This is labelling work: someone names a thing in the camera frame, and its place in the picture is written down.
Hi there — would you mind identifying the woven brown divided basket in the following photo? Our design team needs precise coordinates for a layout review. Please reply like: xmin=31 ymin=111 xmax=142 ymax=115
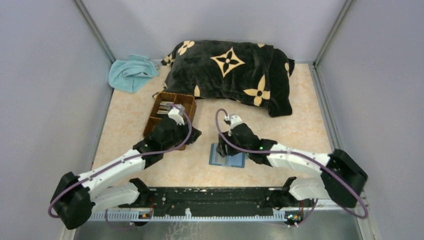
xmin=143 ymin=92 xmax=202 ymax=151

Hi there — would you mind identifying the light blue cloth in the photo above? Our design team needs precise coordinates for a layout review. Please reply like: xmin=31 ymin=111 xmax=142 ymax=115
xmin=108 ymin=54 xmax=159 ymax=94

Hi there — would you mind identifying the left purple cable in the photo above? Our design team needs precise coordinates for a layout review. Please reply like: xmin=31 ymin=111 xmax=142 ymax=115
xmin=48 ymin=103 xmax=194 ymax=231

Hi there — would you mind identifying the teal leather card holder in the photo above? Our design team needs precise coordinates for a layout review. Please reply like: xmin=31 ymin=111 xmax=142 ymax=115
xmin=209 ymin=143 xmax=247 ymax=168

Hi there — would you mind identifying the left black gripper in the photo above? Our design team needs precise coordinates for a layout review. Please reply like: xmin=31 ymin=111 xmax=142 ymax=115
xmin=162 ymin=117 xmax=202 ymax=152

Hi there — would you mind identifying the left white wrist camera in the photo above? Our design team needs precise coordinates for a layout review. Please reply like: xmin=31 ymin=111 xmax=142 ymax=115
xmin=167 ymin=107 xmax=185 ymax=126

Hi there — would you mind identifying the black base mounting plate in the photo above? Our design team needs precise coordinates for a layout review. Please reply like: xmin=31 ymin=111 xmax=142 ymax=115
xmin=120 ymin=187 xmax=314 ymax=217

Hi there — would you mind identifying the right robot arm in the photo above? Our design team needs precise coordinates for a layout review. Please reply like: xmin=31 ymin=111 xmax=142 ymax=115
xmin=217 ymin=123 xmax=368 ymax=208

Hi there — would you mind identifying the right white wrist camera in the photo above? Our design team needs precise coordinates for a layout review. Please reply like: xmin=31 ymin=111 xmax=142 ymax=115
xmin=224 ymin=114 xmax=244 ymax=130

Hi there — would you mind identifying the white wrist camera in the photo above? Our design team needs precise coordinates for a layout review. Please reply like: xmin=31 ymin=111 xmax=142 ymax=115
xmin=224 ymin=114 xmax=244 ymax=130
xmin=167 ymin=107 xmax=185 ymax=126

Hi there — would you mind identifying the aluminium front rail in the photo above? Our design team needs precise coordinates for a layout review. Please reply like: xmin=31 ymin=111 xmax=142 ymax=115
xmin=68 ymin=187 xmax=369 ymax=222

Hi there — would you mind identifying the black pillow with tan flowers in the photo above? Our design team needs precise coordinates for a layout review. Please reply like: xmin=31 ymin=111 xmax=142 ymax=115
xmin=161 ymin=40 xmax=295 ymax=118

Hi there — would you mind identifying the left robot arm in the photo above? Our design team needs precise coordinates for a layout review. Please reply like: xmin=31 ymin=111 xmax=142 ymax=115
xmin=47 ymin=118 xmax=202 ymax=230

